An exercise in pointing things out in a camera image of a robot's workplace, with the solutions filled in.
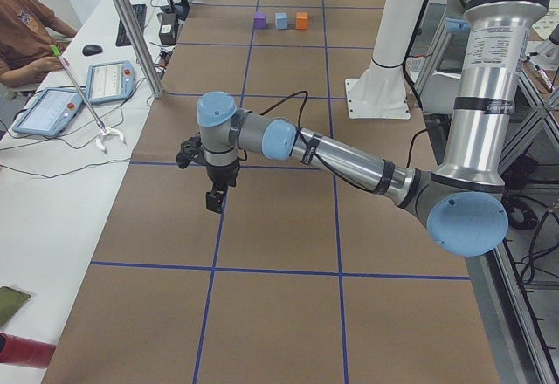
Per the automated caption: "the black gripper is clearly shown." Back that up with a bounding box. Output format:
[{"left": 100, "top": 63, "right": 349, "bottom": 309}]
[{"left": 205, "top": 161, "right": 239, "bottom": 214}]

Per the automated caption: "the light blue foam block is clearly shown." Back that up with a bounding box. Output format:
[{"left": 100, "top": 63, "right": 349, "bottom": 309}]
[{"left": 274, "top": 12, "right": 289, "bottom": 30}]

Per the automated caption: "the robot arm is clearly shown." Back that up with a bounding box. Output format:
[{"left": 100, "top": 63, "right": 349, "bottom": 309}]
[{"left": 192, "top": 0, "right": 550, "bottom": 257}]

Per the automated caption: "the purple foam block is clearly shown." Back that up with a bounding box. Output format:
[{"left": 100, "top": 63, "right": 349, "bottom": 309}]
[{"left": 253, "top": 11, "right": 267, "bottom": 30}]

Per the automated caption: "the orange foam block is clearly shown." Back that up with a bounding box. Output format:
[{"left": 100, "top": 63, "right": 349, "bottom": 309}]
[{"left": 295, "top": 11, "right": 309, "bottom": 31}]

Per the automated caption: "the black power adapter box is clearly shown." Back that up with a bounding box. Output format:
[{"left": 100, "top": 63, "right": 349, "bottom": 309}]
[{"left": 158, "top": 13, "right": 178, "bottom": 46}]

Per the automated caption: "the brown paper table cover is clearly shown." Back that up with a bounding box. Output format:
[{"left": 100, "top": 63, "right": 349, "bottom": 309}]
[{"left": 45, "top": 0, "right": 500, "bottom": 383}]

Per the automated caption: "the reacher grabber stick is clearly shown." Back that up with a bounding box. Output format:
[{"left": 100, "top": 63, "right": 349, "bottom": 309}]
[{"left": 50, "top": 45, "right": 127, "bottom": 154}]

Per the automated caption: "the far teach pendant tablet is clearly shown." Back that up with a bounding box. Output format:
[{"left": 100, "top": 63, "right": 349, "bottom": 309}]
[{"left": 86, "top": 60, "right": 135, "bottom": 105}]

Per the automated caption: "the teach pendant tablet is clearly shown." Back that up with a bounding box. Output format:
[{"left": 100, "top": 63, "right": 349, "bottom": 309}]
[
  {"left": 12, "top": 88, "right": 83, "bottom": 137},
  {"left": 86, "top": 60, "right": 135, "bottom": 105}
]

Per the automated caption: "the black keyboard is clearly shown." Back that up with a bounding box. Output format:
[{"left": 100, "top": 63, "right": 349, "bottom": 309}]
[{"left": 114, "top": 3, "right": 148, "bottom": 47}]

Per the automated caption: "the near teach pendant tablet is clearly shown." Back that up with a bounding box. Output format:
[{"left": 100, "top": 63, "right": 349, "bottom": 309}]
[{"left": 12, "top": 88, "right": 83, "bottom": 137}]

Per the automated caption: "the black computer mouse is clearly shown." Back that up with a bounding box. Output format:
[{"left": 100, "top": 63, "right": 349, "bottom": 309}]
[{"left": 82, "top": 44, "right": 103, "bottom": 57}]

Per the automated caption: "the green bean bag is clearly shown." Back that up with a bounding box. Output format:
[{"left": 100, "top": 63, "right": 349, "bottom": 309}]
[{"left": 0, "top": 286, "right": 31, "bottom": 326}]

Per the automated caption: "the person in brown shirt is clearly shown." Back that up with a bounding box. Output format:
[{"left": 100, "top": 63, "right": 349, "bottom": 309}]
[{"left": 1, "top": 0, "right": 77, "bottom": 88}]

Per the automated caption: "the red cylinder bottle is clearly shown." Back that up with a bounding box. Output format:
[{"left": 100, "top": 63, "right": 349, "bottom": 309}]
[{"left": 1, "top": 333, "right": 56, "bottom": 369}]

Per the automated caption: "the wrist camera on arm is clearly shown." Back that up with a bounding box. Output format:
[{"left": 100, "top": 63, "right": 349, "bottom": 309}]
[{"left": 176, "top": 134, "right": 206, "bottom": 169}]

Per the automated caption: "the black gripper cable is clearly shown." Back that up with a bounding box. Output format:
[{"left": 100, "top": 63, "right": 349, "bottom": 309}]
[{"left": 238, "top": 90, "right": 420, "bottom": 193}]

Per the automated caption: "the aluminium frame post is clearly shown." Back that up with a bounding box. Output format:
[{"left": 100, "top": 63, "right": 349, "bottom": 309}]
[{"left": 113, "top": 0, "right": 162, "bottom": 99}]

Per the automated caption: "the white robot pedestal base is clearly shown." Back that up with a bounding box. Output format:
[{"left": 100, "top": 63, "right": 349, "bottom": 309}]
[{"left": 345, "top": 0, "right": 425, "bottom": 120}]

